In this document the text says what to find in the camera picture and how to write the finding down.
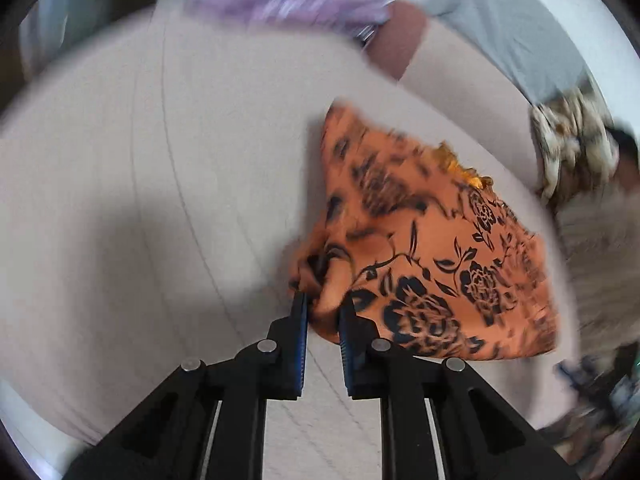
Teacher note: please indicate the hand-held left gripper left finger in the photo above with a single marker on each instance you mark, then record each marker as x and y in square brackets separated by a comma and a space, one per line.
[300, 345]

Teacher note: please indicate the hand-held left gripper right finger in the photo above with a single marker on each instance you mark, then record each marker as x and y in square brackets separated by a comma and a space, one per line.
[346, 355]

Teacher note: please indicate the orange black floral blouse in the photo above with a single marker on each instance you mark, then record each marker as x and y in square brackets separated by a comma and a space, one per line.
[425, 240]

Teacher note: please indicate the beige striped floral pillow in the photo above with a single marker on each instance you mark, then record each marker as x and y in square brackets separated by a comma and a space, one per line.
[600, 270]

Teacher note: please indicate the black cloth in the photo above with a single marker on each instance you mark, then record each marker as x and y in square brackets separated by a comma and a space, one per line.
[627, 155]

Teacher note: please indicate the cream brown floral blanket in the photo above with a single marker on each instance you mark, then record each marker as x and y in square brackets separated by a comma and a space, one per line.
[575, 140]

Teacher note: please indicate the pink beige bolster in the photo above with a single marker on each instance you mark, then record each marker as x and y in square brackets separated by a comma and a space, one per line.
[395, 40]

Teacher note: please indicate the grey pillow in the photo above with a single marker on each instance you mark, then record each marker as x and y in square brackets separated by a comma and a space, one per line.
[515, 35]

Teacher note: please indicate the wooden stained glass door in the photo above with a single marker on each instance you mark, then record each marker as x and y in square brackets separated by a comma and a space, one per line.
[75, 10]

